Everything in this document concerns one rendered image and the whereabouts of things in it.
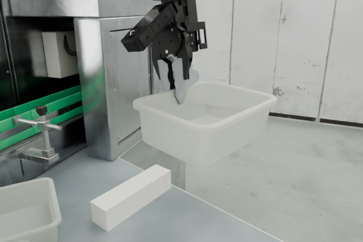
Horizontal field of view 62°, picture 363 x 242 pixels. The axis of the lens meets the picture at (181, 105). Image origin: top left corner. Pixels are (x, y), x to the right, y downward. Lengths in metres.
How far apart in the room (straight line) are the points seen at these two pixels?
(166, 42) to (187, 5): 0.08
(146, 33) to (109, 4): 0.52
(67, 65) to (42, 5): 0.30
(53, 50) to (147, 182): 0.68
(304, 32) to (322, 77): 0.53
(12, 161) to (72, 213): 0.25
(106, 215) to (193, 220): 0.22
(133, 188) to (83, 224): 0.15
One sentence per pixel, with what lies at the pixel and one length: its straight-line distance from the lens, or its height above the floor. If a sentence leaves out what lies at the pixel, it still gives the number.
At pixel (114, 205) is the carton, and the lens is 0.80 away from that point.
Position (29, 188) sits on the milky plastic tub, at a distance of 0.94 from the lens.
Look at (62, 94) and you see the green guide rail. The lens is 1.24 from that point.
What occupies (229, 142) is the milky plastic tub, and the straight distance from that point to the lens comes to 0.48.
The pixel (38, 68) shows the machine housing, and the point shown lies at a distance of 1.32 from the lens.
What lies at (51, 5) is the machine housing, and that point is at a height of 1.28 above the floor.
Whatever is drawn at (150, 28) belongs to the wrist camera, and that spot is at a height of 1.24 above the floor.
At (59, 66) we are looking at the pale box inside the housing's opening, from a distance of 1.29.
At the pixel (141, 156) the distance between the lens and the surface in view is 1.30.
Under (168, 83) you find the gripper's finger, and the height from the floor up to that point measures 1.13.
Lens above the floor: 1.27
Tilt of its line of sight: 18 degrees down
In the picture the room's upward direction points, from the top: straight up
